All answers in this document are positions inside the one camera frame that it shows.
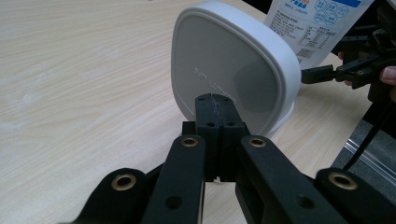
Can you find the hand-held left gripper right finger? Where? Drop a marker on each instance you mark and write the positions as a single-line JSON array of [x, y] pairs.
[[230, 140]]

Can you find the silver floor rail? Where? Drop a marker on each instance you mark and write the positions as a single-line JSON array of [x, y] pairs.
[[373, 163]]

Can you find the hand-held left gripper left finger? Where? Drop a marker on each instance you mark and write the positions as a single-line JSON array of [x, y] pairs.
[[211, 140]]

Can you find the white and blue pouch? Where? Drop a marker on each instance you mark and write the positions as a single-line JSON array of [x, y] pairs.
[[314, 28]]

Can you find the clear jug with white lid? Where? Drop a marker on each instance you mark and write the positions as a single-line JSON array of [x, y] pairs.
[[224, 56]]

